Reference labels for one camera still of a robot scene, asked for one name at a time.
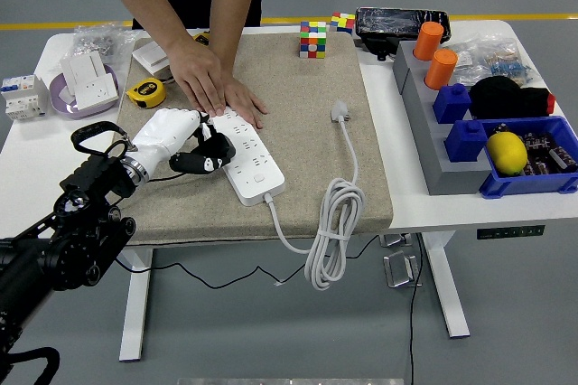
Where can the person's left hand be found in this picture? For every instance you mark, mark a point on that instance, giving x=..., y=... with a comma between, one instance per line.
x=246, y=100

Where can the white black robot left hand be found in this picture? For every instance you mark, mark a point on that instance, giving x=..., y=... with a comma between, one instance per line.
x=162, y=132

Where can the person's right hand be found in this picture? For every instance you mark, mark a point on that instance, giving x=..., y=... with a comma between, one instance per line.
x=198, y=73

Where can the black plug adapter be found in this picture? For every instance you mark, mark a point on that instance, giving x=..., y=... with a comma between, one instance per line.
x=221, y=146

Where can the white power strip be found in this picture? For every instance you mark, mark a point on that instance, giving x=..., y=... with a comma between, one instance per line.
x=253, y=190

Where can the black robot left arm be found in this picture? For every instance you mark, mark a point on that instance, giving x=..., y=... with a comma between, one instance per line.
x=68, y=249

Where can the person's left forearm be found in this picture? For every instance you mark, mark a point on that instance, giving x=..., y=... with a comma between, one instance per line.
x=230, y=5

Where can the yellow tape measure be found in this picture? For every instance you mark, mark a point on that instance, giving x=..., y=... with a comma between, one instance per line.
x=201, y=38
x=145, y=92

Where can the grey-brown mat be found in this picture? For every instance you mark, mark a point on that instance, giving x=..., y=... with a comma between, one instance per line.
x=293, y=87

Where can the large Rubik's cube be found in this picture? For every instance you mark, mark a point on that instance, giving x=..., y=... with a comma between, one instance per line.
x=312, y=41

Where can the clear bag of screws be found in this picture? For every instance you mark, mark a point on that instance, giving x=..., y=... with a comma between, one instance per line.
x=97, y=41

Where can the purple bowl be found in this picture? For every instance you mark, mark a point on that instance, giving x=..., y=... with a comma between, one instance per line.
x=58, y=105

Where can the small Rubik's cube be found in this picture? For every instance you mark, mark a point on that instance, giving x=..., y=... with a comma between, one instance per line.
x=342, y=22

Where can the white circuit breaker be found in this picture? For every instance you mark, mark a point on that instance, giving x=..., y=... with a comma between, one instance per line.
x=22, y=98

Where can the black plastic-wrapped box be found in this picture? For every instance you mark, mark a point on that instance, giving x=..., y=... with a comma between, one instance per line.
x=388, y=23

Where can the orange cylinder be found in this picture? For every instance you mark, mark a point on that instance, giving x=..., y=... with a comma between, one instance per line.
x=426, y=41
x=440, y=69

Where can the grey stepped block holder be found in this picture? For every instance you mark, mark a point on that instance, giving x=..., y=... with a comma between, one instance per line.
x=433, y=150

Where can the blue plastic block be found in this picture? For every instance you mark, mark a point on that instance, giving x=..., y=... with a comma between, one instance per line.
x=465, y=141
x=450, y=102

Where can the clear bag of components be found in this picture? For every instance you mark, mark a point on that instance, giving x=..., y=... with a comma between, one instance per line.
x=492, y=59

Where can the black cloth with red piece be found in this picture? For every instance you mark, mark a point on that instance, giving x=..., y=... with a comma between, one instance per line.
x=501, y=98

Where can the yellow lemon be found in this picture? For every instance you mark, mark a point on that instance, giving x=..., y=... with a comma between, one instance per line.
x=506, y=153

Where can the blue plastic bin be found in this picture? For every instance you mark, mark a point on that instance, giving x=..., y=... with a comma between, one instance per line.
x=524, y=186

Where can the black table control panel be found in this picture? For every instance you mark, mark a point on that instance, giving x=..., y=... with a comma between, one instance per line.
x=510, y=232

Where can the dark cylindrical capacitors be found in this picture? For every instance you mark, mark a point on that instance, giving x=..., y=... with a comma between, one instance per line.
x=548, y=152

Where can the white wall switch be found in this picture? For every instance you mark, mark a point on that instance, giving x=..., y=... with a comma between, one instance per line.
x=151, y=53

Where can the white wall socket panel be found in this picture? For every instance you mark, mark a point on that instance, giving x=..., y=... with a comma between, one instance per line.
x=92, y=91

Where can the white blank wall panel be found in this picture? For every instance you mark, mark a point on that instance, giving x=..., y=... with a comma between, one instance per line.
x=83, y=66

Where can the silver metal bracket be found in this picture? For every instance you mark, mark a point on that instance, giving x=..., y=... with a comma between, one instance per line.
x=399, y=269
x=395, y=240

